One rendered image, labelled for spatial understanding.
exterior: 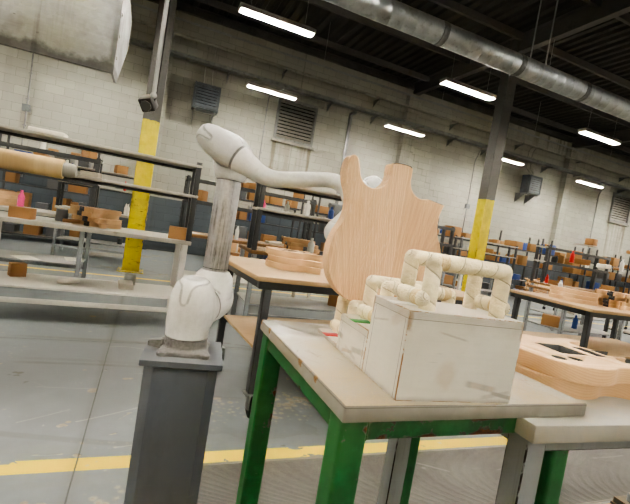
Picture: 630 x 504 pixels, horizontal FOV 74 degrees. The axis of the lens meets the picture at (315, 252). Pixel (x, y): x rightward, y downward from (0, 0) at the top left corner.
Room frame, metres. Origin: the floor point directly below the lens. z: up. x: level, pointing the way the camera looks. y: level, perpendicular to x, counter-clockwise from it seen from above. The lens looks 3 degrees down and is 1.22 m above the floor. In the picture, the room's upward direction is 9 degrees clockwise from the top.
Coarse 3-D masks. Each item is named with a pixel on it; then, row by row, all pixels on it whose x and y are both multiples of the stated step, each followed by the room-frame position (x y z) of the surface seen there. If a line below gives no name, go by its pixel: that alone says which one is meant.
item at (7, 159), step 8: (0, 152) 0.66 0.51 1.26; (8, 152) 0.66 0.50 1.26; (16, 152) 0.67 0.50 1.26; (24, 152) 0.68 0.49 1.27; (0, 160) 0.66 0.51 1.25; (8, 160) 0.66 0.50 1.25; (16, 160) 0.66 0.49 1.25; (24, 160) 0.67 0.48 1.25; (32, 160) 0.67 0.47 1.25; (40, 160) 0.68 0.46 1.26; (48, 160) 0.68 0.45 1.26; (56, 160) 0.69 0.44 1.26; (64, 160) 0.70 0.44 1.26; (8, 168) 0.67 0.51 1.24; (16, 168) 0.67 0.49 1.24; (24, 168) 0.67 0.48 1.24; (32, 168) 0.67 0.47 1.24; (40, 168) 0.68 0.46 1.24; (48, 168) 0.68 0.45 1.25; (56, 168) 0.68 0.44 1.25; (48, 176) 0.69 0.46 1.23; (56, 176) 0.69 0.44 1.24
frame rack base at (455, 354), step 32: (384, 320) 0.84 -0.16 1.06; (416, 320) 0.76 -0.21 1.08; (448, 320) 0.78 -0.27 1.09; (480, 320) 0.81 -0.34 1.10; (512, 320) 0.84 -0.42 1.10; (384, 352) 0.82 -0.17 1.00; (416, 352) 0.77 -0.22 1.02; (448, 352) 0.79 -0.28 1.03; (480, 352) 0.81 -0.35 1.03; (512, 352) 0.84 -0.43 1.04; (384, 384) 0.80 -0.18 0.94; (416, 384) 0.77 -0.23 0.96; (448, 384) 0.79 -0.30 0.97; (480, 384) 0.82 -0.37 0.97; (512, 384) 0.84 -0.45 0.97
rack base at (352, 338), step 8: (344, 320) 1.02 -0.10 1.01; (344, 328) 1.02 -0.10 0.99; (352, 328) 0.97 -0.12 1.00; (360, 328) 0.93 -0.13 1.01; (368, 328) 0.92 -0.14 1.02; (344, 336) 1.01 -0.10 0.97; (352, 336) 0.97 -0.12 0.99; (360, 336) 0.93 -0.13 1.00; (336, 344) 1.05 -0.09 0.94; (344, 344) 1.00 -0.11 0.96; (352, 344) 0.96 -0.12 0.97; (360, 344) 0.92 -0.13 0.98; (344, 352) 0.99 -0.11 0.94; (352, 352) 0.95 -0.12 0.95; (360, 352) 0.92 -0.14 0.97; (352, 360) 0.95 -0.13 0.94; (360, 360) 0.91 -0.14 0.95; (360, 368) 0.90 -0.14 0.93
